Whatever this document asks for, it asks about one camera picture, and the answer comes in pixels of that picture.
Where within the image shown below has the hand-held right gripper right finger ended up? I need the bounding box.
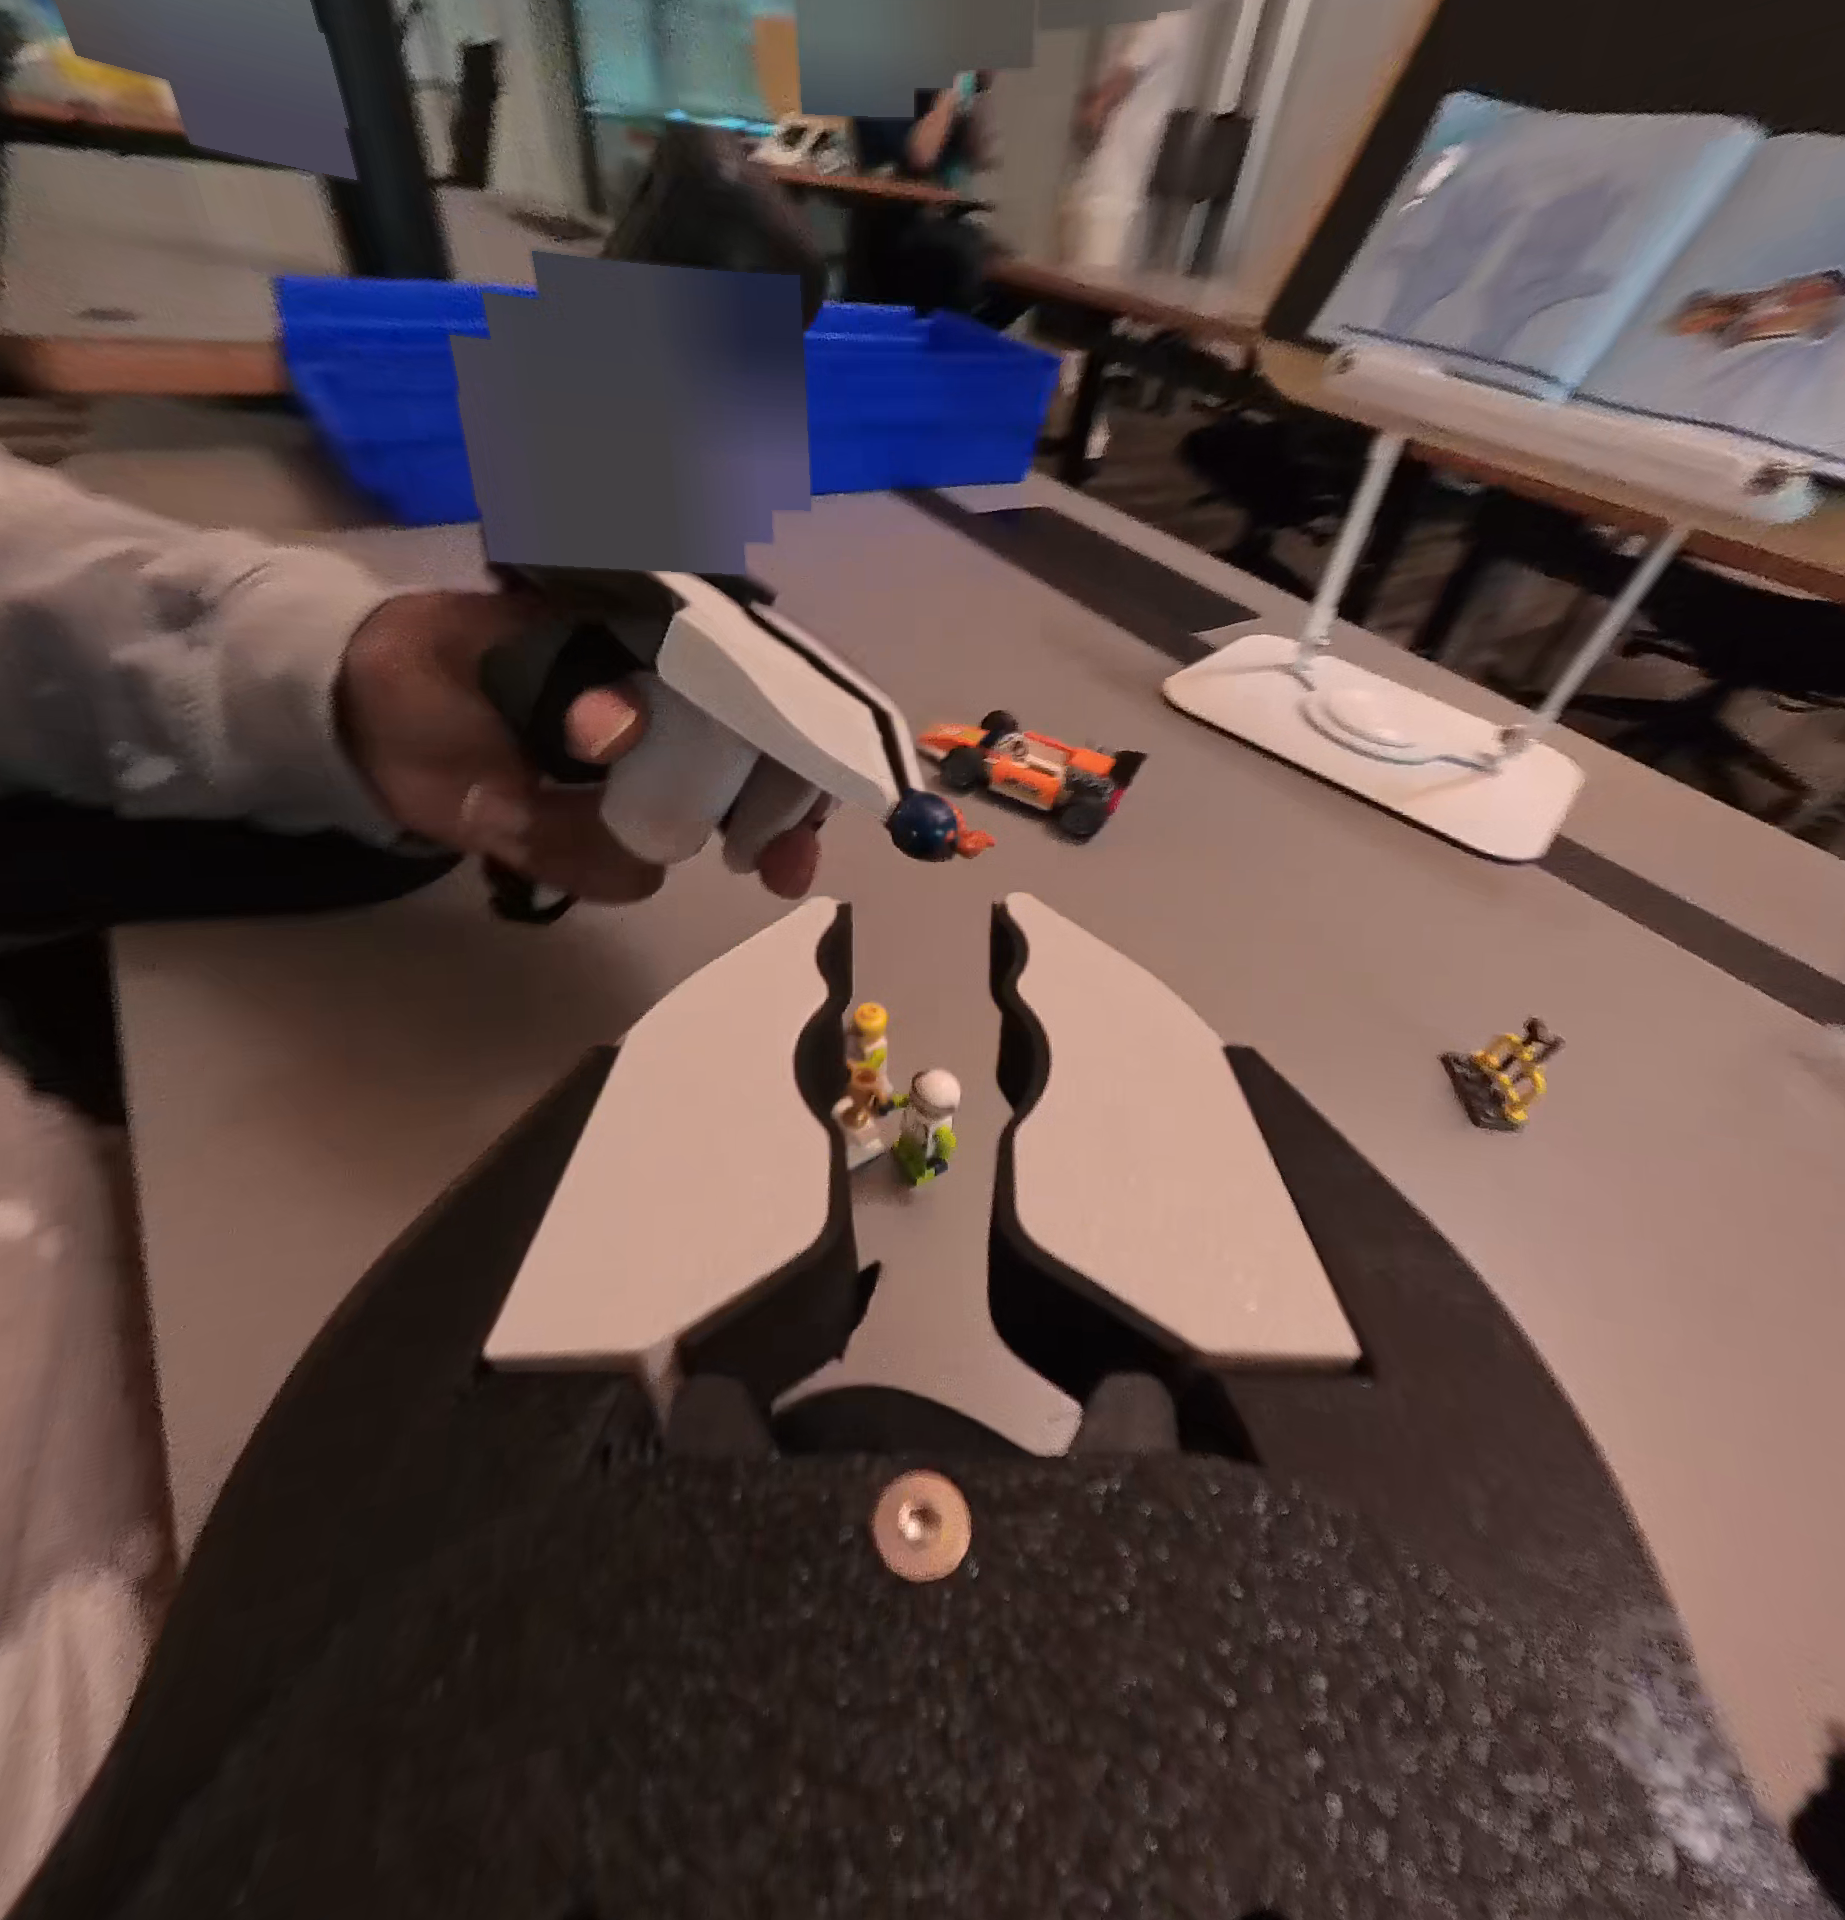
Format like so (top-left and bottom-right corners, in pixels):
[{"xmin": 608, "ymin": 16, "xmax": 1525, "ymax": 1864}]
[{"xmin": 985, "ymin": 896, "xmax": 1366, "ymax": 1388}]

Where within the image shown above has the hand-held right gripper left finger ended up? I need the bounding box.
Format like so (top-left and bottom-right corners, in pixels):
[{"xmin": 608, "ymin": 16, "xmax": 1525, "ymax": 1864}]
[{"xmin": 482, "ymin": 896, "xmax": 872, "ymax": 1405}]

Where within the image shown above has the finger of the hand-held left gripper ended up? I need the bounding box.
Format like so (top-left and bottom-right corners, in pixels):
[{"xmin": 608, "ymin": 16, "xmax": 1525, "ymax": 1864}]
[
  {"xmin": 699, "ymin": 577, "xmax": 938, "ymax": 818},
  {"xmin": 648, "ymin": 601, "xmax": 901, "ymax": 828}
]

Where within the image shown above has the blue cap with orange hair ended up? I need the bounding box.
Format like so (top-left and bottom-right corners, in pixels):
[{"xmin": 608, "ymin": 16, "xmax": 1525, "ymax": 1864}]
[{"xmin": 888, "ymin": 787, "xmax": 992, "ymax": 871}]

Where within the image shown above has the orange lego race car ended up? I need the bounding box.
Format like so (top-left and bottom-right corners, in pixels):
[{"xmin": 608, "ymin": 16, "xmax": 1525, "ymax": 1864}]
[{"xmin": 920, "ymin": 709, "xmax": 1148, "ymax": 843}]

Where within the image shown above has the green lego minifigure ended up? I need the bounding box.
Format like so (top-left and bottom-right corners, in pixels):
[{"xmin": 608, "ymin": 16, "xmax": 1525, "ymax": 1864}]
[{"xmin": 893, "ymin": 1066, "xmax": 968, "ymax": 1194}]

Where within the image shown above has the grey lego plate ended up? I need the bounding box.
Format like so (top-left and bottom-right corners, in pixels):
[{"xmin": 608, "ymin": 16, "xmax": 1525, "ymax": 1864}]
[{"xmin": 1443, "ymin": 1049, "xmax": 1537, "ymax": 1135}]

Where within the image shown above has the small yellow lego piece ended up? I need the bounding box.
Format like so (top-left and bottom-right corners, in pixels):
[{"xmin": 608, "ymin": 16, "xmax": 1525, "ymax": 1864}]
[{"xmin": 1473, "ymin": 1021, "xmax": 1567, "ymax": 1124}]

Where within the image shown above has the white booklet stand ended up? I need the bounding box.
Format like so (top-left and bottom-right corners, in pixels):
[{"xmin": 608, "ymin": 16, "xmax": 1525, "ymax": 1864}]
[{"xmin": 1164, "ymin": 344, "xmax": 1823, "ymax": 866}]

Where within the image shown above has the lego instruction booklet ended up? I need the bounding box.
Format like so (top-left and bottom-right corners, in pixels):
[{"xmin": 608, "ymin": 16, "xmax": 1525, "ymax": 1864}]
[{"xmin": 1307, "ymin": 91, "xmax": 1845, "ymax": 488}]

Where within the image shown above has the person's left forearm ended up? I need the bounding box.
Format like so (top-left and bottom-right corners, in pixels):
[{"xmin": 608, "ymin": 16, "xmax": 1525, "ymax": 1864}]
[{"xmin": 0, "ymin": 419, "xmax": 414, "ymax": 849}]

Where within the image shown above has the person's left hand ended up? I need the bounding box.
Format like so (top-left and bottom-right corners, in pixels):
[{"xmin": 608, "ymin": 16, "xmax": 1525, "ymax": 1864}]
[{"xmin": 333, "ymin": 584, "xmax": 834, "ymax": 909}]

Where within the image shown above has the wooden desk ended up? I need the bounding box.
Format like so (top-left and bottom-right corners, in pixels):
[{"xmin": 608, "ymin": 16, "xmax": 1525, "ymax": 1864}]
[{"xmin": 729, "ymin": 134, "xmax": 998, "ymax": 317}]

